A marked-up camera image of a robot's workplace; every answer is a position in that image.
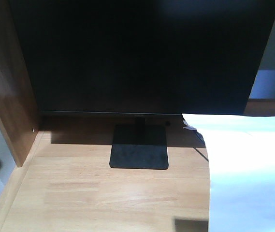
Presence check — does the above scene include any white paper sheet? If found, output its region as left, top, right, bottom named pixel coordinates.
left=183, top=114, right=275, bottom=232

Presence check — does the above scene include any wooden desk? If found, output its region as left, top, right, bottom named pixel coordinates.
left=0, top=0, right=275, bottom=232

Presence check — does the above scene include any black computer monitor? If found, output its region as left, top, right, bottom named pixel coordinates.
left=9, top=0, right=275, bottom=170

